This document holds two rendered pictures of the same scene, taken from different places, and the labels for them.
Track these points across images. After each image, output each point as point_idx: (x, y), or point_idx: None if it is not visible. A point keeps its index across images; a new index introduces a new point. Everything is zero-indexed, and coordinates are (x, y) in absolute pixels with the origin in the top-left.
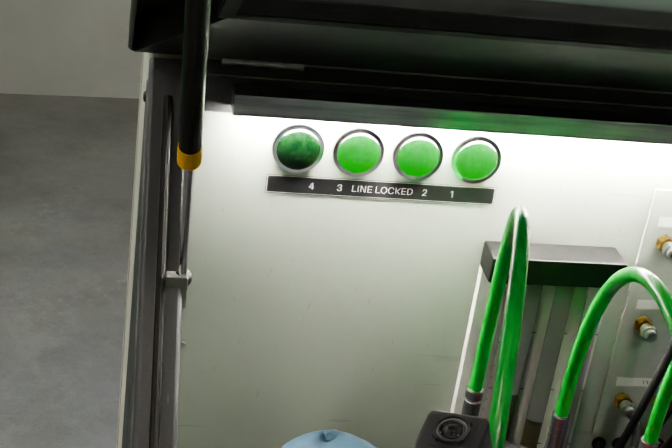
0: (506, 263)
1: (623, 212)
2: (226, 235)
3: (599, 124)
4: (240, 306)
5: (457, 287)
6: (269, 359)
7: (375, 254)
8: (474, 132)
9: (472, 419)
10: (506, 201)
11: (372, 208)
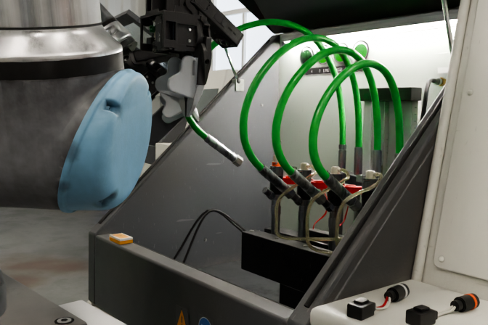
0: (331, 71)
1: (423, 68)
2: (290, 94)
3: (392, 19)
4: (295, 125)
5: (362, 113)
6: (304, 149)
7: (332, 99)
8: (349, 33)
9: None
10: (374, 69)
11: (330, 78)
